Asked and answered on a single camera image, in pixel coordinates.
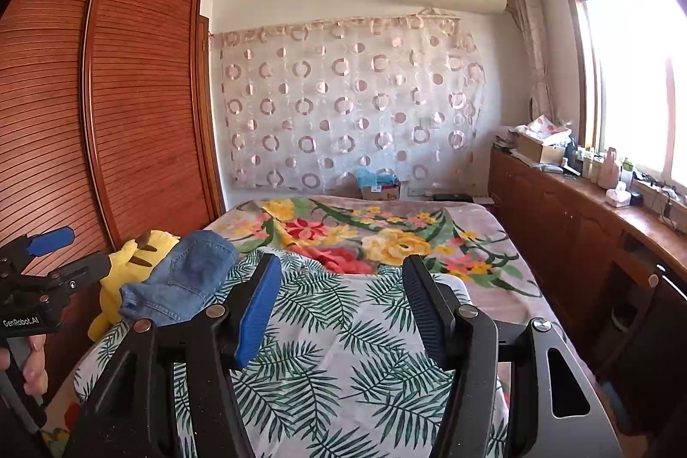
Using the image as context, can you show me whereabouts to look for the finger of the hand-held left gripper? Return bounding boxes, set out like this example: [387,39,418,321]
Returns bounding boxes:
[0,225,76,262]
[47,251,112,296]

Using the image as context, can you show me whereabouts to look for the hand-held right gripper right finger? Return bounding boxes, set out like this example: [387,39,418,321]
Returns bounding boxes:
[401,253,624,458]

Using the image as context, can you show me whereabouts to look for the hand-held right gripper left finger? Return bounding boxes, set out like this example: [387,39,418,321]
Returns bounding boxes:
[63,253,283,458]

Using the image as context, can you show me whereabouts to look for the blue denim pants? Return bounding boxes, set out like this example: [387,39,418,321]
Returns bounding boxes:
[119,230,240,322]

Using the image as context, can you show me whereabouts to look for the person's left hand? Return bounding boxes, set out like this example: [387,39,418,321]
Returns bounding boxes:
[0,332,50,398]

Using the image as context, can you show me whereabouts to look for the yellow plush toy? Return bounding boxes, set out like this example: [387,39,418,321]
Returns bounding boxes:
[88,230,180,341]

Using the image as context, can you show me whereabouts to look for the floral blanket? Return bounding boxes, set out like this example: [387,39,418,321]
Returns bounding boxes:
[222,195,543,300]

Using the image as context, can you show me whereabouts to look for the cardboard box with blue bag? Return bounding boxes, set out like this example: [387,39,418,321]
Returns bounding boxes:
[357,168,402,201]

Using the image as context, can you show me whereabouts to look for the long wooden cabinet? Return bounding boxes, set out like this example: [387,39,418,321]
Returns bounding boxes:
[488,144,687,437]

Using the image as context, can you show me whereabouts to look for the wooden louvered wardrobe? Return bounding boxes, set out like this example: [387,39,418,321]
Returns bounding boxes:
[0,0,226,384]

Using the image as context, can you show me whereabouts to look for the white crumpled paper bag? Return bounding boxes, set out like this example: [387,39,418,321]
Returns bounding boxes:
[518,115,572,140]

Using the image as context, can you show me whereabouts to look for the circle patterned sheer curtain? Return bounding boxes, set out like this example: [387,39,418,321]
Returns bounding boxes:
[209,12,486,193]

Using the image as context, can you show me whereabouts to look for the beige window curtain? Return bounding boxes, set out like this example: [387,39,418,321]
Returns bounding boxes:
[507,0,553,121]

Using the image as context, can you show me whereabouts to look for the wooden framed window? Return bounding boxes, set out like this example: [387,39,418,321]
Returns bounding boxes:
[558,0,687,201]

